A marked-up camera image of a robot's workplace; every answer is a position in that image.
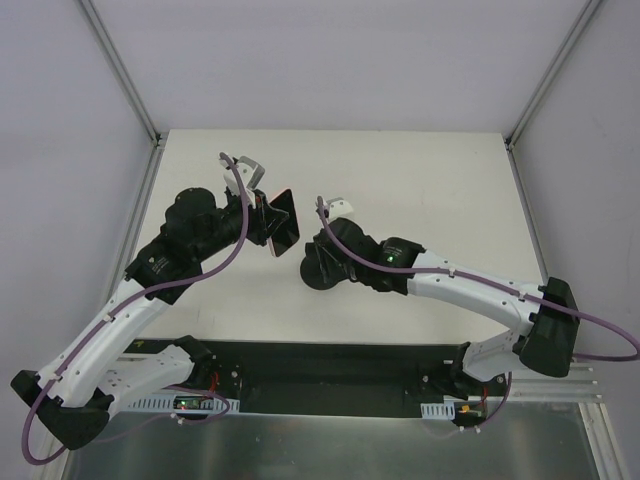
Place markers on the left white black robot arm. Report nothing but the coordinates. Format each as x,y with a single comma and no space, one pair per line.
78,393

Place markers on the black phone pink case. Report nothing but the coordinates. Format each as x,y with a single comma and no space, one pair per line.
283,225

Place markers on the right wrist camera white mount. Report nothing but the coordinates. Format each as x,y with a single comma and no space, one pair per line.
333,209

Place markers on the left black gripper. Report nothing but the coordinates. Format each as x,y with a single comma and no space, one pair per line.
258,222

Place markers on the left white cable duct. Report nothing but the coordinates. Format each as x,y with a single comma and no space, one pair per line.
181,402

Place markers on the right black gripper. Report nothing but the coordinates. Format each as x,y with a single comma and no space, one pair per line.
329,257

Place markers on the left aluminium frame post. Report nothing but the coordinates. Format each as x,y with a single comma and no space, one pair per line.
118,69

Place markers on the black phone stand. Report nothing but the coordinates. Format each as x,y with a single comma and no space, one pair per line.
312,276

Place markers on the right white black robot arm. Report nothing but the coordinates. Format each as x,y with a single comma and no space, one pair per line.
541,327

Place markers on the right aluminium frame post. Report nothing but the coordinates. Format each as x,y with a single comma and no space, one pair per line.
586,16

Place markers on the white cable duct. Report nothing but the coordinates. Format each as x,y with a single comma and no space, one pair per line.
451,410
181,402

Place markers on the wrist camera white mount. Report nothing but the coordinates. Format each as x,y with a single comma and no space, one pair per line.
241,175
333,209

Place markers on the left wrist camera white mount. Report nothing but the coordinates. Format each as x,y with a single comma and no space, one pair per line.
241,175

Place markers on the right white cable duct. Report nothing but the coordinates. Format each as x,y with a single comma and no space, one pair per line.
451,410

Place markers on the aluminium frame post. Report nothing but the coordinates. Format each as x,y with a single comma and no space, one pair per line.
586,16
118,69

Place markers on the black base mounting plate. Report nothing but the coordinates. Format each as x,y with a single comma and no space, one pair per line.
351,380

